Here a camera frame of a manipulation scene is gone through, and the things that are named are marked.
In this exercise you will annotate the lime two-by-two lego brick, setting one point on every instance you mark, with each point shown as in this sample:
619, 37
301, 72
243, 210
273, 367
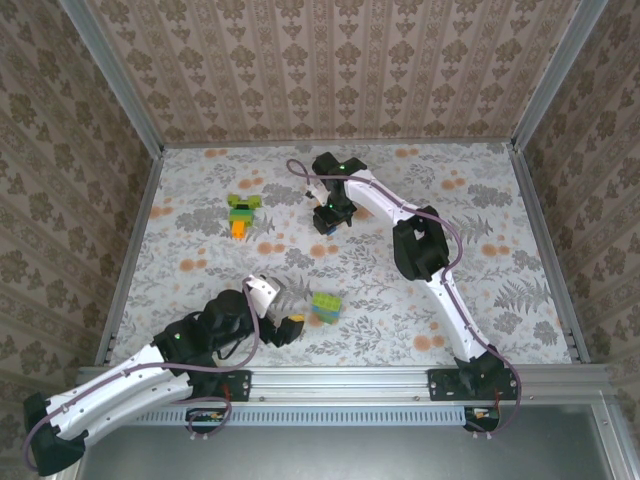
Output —
233, 200
255, 201

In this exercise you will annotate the black two-by-two lego brick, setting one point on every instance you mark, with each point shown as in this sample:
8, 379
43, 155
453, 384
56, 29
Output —
243, 205

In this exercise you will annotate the green two-by-four lego brick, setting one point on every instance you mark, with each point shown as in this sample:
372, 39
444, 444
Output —
241, 213

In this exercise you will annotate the orange two-by-two lego brick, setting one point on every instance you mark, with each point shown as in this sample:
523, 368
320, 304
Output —
240, 231

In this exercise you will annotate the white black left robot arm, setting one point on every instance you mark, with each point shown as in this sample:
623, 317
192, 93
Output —
115, 390

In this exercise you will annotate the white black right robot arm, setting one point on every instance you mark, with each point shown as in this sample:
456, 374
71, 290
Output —
460, 315

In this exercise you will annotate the grey metal front panel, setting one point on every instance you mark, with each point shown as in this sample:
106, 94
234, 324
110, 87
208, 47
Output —
350, 450

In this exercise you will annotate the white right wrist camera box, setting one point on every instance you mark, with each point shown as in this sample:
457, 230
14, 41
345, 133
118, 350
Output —
316, 193

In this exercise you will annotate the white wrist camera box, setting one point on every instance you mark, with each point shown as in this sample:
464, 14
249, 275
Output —
262, 292
316, 193

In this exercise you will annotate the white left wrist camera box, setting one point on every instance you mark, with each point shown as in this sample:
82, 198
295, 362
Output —
262, 292

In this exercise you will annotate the aluminium back rail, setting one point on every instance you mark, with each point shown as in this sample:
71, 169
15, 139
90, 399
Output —
350, 142

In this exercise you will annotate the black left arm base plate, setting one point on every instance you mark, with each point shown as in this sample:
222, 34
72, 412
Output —
237, 385

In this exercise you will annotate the aluminium front rail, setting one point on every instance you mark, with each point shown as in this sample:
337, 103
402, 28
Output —
340, 382

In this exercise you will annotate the aluminium side rail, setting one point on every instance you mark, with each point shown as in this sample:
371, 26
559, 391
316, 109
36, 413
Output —
532, 200
145, 200

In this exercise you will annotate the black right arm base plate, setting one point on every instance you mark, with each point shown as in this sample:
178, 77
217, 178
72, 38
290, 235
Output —
442, 385

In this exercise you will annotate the aluminium corner post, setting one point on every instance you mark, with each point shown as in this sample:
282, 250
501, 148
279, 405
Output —
560, 75
115, 80

